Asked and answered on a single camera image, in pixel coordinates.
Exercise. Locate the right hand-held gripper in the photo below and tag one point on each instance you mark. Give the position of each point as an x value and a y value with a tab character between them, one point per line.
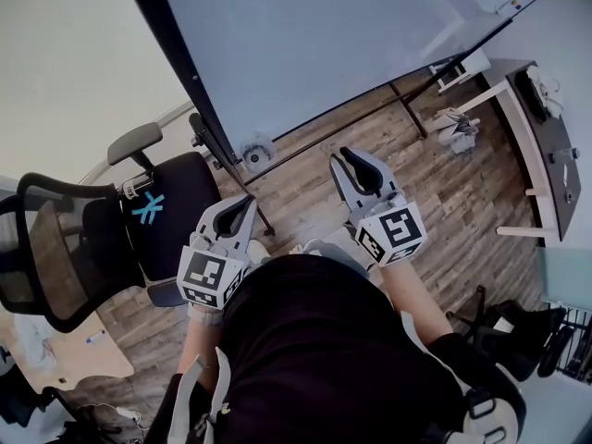
398	229

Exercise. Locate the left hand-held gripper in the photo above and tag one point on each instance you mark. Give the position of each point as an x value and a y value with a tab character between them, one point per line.
203	273

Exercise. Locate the white cylinder with black cap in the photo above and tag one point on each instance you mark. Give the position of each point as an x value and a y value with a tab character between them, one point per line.
254	157

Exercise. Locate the person's right forearm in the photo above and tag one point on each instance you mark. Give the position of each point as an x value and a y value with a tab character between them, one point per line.
411	299

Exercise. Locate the person's left forearm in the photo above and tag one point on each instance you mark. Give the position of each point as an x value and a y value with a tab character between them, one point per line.
194	349

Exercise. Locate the large whiteboard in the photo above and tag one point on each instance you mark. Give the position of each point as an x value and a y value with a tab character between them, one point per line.
324	40

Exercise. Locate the blue capped marker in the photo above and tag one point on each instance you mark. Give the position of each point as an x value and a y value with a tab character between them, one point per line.
95	336

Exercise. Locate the person's white shoe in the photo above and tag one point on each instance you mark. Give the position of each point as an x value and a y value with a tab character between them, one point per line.
256	250

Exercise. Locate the black mesh office chair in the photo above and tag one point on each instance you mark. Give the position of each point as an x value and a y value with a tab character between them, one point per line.
185	178

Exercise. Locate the grey wristband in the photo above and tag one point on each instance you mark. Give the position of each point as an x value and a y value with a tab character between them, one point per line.
205	315

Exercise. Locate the person's black shirt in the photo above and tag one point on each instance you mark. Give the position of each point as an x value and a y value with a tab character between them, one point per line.
324	340

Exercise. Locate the black pouch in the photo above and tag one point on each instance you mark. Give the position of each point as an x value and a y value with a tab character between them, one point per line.
525	90

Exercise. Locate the white table with dark top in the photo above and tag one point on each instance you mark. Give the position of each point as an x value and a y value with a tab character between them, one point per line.
552	211

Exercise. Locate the light wooden desk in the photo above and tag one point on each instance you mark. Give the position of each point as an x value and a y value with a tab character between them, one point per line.
83	363

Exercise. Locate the small grey metal device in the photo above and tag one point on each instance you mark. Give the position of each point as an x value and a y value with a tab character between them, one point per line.
564	154

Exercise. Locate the white crumpled cloth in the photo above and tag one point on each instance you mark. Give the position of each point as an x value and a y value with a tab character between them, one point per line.
548	90

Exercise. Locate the black bag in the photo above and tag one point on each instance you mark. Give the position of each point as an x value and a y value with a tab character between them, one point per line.
509	340

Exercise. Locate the frosted glass table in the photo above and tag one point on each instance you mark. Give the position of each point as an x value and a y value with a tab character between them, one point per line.
564	278

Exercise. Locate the white black harness pad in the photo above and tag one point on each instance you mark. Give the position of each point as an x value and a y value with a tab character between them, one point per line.
497	414

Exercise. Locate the black tripod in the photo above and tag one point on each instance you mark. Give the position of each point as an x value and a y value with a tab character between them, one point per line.
18	400

